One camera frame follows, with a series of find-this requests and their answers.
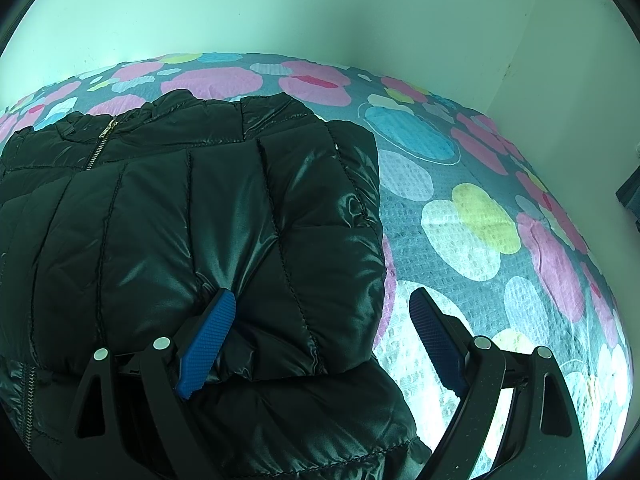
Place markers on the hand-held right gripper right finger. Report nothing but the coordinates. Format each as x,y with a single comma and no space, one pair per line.
432,332

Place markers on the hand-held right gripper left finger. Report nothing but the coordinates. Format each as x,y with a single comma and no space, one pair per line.
212,332

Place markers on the black puffer jacket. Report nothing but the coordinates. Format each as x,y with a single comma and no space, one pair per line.
175,220

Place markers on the dotted grey bedspread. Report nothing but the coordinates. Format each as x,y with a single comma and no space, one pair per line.
475,170

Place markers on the dark object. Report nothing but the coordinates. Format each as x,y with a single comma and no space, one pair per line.
631,187

